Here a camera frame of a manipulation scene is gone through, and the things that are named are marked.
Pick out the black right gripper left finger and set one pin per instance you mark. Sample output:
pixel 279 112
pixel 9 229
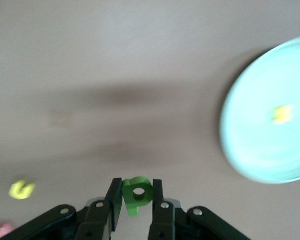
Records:
pixel 95 222

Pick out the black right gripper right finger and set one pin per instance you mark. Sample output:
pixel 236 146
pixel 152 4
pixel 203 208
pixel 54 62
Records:
pixel 165 222

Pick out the green letter p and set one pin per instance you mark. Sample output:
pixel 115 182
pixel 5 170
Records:
pixel 130 200

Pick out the yellow letter u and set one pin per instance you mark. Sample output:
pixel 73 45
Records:
pixel 17 193

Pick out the yellow letter s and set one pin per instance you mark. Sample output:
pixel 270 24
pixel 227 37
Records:
pixel 282 116

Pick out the pink letter w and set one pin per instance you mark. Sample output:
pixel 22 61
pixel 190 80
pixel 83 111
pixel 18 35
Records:
pixel 0 230

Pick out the green plate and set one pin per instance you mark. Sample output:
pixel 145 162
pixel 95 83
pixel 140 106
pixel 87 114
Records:
pixel 252 150

